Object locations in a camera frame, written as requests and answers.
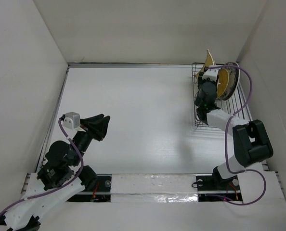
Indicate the grey wire dish rack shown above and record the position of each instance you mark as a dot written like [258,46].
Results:
[230,103]

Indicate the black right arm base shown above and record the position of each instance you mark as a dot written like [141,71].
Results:
[210,191]

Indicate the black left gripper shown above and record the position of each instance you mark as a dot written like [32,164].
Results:
[100,130]

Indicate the red and teal floral plate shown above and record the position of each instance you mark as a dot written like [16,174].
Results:
[237,79]

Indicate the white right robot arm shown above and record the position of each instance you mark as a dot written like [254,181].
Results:
[246,142]

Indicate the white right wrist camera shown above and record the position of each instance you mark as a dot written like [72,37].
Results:
[209,73]

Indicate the round bamboo tray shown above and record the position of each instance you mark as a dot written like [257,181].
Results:
[222,83]

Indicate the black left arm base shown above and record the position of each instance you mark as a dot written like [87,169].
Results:
[100,193]

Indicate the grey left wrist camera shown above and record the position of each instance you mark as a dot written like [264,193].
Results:
[71,120]

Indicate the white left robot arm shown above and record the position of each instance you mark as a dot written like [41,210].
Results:
[62,176]

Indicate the square bamboo mat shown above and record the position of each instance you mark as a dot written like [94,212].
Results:
[208,62]

